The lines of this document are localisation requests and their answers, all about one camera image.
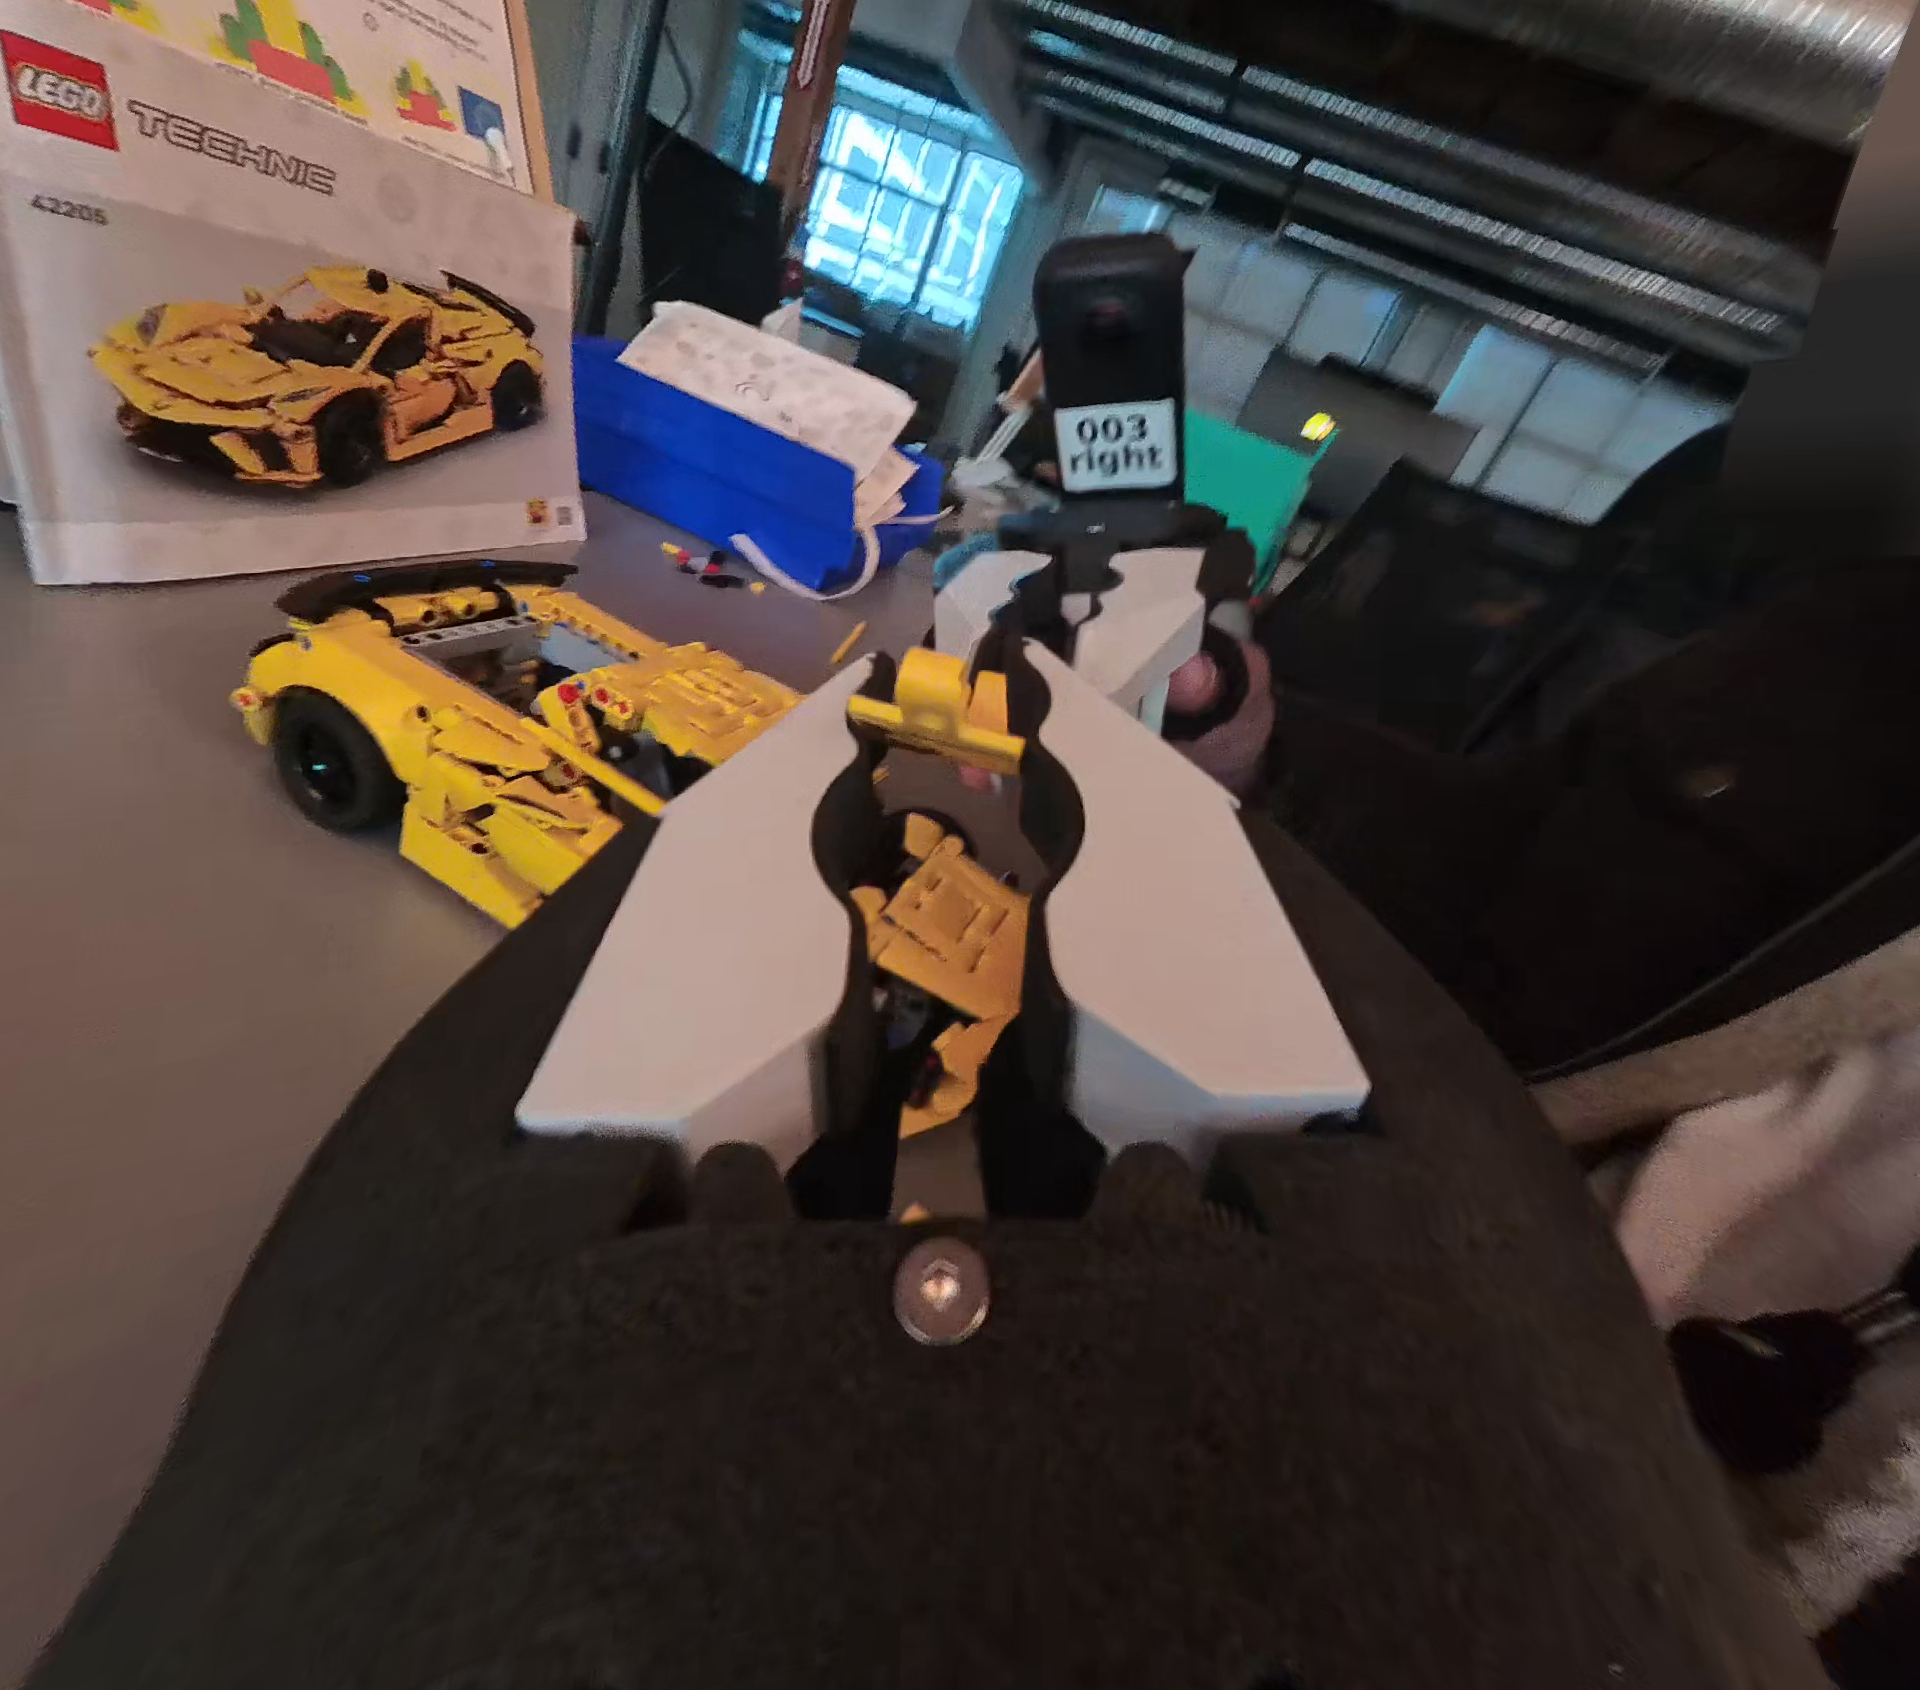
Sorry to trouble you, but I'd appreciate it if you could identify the car picture instruction booklet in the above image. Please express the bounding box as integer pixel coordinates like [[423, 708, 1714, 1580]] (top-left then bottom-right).
[[0, 0, 590, 591]]

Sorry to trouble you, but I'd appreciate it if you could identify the yellow toy brick car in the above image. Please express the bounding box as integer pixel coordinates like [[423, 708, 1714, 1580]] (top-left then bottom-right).
[[227, 555, 815, 932]]

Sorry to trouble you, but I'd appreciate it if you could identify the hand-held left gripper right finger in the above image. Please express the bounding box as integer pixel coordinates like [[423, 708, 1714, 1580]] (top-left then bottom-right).
[[981, 640, 1373, 1215]]

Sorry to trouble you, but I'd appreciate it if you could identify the bright paned window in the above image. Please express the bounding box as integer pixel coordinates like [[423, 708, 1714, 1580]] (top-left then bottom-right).
[[798, 95, 1032, 337]]

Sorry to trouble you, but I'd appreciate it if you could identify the yellow grid panel piece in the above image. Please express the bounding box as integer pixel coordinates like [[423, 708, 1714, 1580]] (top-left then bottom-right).
[[843, 645, 1040, 1140]]

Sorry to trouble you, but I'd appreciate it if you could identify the teal plastic bin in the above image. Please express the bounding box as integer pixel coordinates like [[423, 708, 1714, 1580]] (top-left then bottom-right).
[[1182, 406, 1340, 593]]

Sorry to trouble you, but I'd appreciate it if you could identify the person's right hand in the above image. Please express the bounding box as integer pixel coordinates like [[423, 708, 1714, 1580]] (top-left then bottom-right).
[[1161, 640, 1280, 798]]

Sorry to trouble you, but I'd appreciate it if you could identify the grey ceiling pipe bundle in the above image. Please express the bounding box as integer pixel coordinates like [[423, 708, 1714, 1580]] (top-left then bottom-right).
[[996, 0, 1824, 363]]

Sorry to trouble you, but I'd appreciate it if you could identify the black monitor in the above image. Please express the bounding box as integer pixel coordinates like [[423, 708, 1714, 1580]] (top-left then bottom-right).
[[633, 121, 792, 329]]

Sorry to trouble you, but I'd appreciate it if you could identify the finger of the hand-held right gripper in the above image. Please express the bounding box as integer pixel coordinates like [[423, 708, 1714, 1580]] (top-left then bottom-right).
[[1050, 546, 1223, 735], [929, 546, 1051, 684]]

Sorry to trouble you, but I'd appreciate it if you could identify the blue plastic bin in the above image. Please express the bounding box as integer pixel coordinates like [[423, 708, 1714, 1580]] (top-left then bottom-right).
[[570, 331, 951, 599]]

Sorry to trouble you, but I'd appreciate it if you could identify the black fleece-lined jacket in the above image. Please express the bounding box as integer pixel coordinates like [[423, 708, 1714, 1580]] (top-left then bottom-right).
[[1243, 430, 1920, 1092]]

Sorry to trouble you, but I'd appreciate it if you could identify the white striped shirt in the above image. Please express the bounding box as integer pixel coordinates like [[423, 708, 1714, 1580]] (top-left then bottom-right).
[[1529, 940, 1920, 1690]]

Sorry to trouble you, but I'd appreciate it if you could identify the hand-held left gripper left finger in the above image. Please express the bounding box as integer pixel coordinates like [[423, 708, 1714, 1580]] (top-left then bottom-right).
[[514, 654, 905, 1215]]

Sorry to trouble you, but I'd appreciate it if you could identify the cluster of small mixed bricks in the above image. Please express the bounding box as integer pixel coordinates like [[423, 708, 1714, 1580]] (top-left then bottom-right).
[[655, 538, 770, 597]]

